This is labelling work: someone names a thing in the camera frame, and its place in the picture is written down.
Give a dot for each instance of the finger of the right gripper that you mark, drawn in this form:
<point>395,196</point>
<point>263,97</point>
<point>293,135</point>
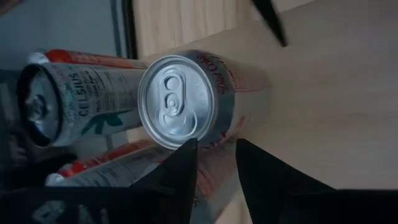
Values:
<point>270,21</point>

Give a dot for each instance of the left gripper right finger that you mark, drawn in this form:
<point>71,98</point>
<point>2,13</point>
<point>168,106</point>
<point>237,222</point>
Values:
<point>311,205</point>

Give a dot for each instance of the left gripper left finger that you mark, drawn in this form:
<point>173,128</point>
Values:
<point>109,208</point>

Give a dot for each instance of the wooden shelf black metal frame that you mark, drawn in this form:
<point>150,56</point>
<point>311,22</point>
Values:
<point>311,109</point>

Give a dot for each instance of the black aluminium rig frame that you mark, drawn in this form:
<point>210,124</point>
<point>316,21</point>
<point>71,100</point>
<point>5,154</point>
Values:
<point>129,28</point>

